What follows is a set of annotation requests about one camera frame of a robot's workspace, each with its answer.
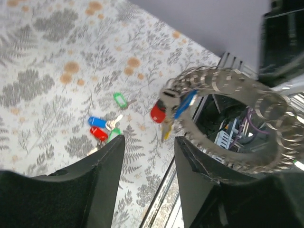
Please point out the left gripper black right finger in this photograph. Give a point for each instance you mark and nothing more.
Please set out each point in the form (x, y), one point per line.
(215, 196)

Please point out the blue tag key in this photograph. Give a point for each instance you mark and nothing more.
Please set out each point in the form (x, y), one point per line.
(187, 100)
(102, 123)

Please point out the red tag key on ring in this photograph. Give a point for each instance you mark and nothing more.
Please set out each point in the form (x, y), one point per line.
(158, 112)

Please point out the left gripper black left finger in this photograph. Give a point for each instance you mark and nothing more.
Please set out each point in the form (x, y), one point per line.
(81, 195)

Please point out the red tag key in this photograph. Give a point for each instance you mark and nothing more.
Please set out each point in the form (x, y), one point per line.
(98, 133)
(158, 112)

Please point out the green tag key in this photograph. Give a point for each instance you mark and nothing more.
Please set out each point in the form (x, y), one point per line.
(115, 132)
(121, 101)

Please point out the floral table mat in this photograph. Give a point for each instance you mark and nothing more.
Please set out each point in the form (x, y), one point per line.
(61, 61)

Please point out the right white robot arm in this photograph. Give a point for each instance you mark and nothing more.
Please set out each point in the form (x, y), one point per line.
(281, 57)

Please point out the yellow tag key on ring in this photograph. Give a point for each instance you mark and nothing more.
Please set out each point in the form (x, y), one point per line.
(166, 128)

